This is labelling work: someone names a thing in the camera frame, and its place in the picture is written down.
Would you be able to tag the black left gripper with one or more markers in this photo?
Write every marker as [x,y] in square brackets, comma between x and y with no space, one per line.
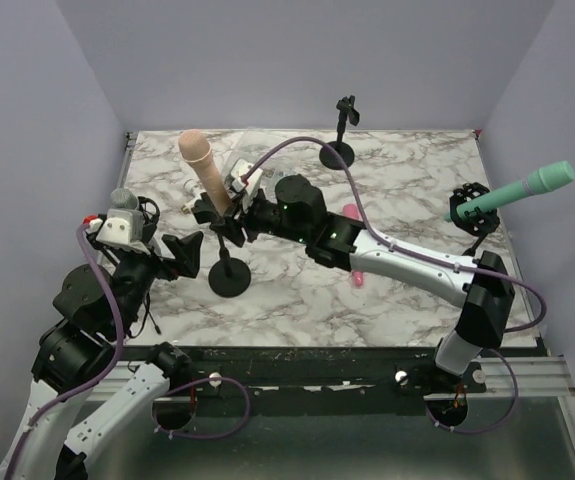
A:
[187,251]

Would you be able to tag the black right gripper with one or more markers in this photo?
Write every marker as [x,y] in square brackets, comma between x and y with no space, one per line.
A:
[244,209]

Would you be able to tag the black desk mic stand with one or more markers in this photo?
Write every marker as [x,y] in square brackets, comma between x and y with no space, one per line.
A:
[348,114]
[228,277]

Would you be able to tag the silver condenser microphone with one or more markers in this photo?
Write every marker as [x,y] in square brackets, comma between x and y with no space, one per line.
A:
[123,198]

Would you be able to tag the beige microphone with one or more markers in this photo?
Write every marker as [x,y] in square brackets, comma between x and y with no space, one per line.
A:
[196,151]

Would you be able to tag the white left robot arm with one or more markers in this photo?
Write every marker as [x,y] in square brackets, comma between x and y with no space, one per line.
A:
[97,309]

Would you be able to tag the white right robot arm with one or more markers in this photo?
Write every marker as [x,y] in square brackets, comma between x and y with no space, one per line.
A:
[479,287]

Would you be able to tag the teal microphone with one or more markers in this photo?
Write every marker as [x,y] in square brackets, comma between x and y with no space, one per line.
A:
[544,180]

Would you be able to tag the small white cylinder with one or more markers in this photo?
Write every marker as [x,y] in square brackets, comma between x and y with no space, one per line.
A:
[191,186]

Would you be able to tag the clear plastic parts box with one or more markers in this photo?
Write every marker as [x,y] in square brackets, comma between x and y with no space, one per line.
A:
[252,145]

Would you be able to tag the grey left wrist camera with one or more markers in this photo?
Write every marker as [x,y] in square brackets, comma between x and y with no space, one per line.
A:
[122,229]

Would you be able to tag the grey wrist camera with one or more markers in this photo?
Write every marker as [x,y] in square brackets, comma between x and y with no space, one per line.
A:
[243,181]
[122,229]

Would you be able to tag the black shock mount stand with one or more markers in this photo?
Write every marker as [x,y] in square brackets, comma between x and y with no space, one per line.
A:
[113,256]
[474,221]

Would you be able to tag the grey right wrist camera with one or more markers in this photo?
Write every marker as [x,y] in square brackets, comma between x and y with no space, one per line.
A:
[243,181]

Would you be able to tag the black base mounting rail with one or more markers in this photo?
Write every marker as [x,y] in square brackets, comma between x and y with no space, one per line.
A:
[335,381]

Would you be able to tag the black right shock mount stand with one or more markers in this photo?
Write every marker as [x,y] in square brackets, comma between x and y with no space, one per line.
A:
[474,221]

